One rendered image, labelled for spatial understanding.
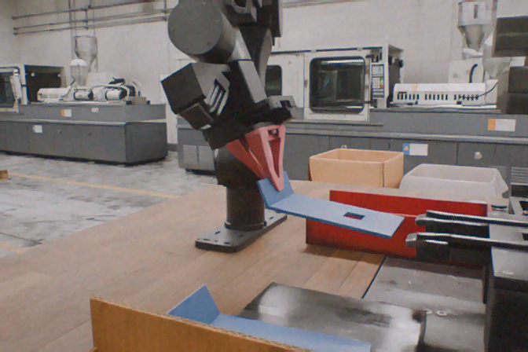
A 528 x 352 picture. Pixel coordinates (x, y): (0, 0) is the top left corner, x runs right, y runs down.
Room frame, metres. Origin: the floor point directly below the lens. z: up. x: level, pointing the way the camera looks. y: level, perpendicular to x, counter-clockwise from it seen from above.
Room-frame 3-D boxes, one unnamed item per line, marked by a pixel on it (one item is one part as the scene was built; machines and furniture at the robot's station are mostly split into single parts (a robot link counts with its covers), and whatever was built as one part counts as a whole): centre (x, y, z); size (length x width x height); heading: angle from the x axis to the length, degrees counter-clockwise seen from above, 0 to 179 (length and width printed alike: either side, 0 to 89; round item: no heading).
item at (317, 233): (0.63, -0.18, 0.93); 0.25 x 0.12 x 0.06; 66
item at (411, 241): (0.40, -0.16, 0.98); 0.07 x 0.02 x 0.01; 66
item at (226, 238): (0.69, 0.05, 0.94); 0.20 x 0.07 x 0.08; 156
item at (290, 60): (6.00, -0.13, 1.24); 2.95 x 0.98 x 0.90; 62
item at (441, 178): (2.70, -1.14, 0.40); 0.69 x 0.60 x 0.50; 151
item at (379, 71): (4.89, -1.16, 1.27); 0.23 x 0.18 x 0.38; 152
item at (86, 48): (7.85, 3.17, 1.60); 2.54 x 0.84 x 1.26; 62
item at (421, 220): (0.47, -0.20, 0.98); 0.07 x 0.02 x 0.01; 66
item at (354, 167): (2.94, -0.55, 0.43); 0.59 x 0.54 x 0.58; 152
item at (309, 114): (5.11, -0.72, 1.21); 0.86 x 0.10 x 0.79; 62
